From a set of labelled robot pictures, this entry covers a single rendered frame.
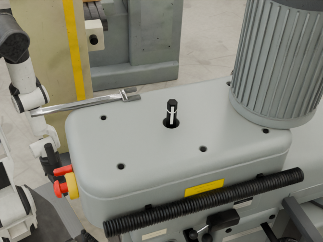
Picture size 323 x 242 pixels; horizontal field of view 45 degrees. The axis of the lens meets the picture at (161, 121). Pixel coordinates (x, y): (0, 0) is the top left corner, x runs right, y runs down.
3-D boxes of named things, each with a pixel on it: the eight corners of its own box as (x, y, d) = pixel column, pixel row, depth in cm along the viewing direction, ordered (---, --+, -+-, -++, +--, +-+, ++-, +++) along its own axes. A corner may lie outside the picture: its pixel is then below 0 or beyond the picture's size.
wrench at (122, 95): (31, 121, 84) (31, 118, 84) (30, 109, 87) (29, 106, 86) (141, 99, 90) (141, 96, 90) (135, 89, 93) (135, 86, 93)
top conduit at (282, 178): (106, 242, 77) (105, 233, 75) (102, 224, 80) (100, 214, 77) (302, 184, 89) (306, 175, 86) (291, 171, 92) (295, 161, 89)
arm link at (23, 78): (10, 101, 161) (-6, 56, 145) (40, 90, 166) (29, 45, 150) (20, 117, 154) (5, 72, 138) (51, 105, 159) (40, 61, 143)
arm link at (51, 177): (42, 178, 186) (34, 159, 179) (60, 169, 190) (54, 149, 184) (53, 192, 177) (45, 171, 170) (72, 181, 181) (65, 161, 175)
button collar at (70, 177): (71, 205, 88) (68, 189, 84) (67, 185, 92) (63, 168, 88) (80, 202, 88) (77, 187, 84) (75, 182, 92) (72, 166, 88)
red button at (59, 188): (56, 202, 87) (54, 191, 84) (54, 188, 90) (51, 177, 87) (71, 199, 88) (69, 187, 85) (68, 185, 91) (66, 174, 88)
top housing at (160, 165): (90, 241, 82) (81, 196, 71) (68, 152, 99) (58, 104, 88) (285, 185, 94) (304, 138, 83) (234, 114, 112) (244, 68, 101)
